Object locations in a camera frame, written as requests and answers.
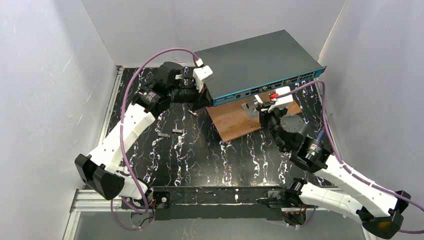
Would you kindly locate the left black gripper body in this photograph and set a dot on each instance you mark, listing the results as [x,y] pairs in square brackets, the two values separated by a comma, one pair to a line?
[201,99]

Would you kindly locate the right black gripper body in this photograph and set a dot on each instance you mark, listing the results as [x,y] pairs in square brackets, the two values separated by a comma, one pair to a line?
[266,115]

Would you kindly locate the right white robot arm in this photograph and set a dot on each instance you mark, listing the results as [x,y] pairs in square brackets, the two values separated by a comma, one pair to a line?
[377,209]

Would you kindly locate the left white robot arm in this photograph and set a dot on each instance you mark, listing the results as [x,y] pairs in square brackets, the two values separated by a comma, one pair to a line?
[100,168]

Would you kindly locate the silver SFP module far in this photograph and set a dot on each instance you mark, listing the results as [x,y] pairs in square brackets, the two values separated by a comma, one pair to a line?
[193,113]

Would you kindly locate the wooden base board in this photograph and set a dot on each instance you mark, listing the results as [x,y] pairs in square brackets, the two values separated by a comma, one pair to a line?
[232,121]

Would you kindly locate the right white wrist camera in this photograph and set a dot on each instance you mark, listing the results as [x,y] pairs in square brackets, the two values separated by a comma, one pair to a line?
[274,99]

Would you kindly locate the metal switch stand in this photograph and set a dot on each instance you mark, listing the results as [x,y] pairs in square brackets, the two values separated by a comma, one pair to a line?
[251,110]

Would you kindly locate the grey teal network switch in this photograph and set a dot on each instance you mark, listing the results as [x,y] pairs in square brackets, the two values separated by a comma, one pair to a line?
[257,65]

